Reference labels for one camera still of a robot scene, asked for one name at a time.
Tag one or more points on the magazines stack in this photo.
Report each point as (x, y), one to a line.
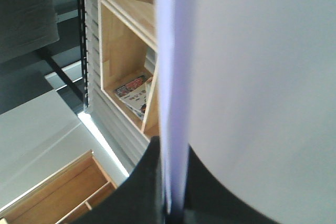
(134, 94)

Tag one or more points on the wooden shelf unit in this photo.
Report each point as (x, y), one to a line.
(128, 46)

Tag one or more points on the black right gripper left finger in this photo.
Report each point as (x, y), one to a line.
(139, 198)

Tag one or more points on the white paper sheets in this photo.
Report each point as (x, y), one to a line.
(250, 86)

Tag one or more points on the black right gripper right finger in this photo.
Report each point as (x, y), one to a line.
(208, 201)

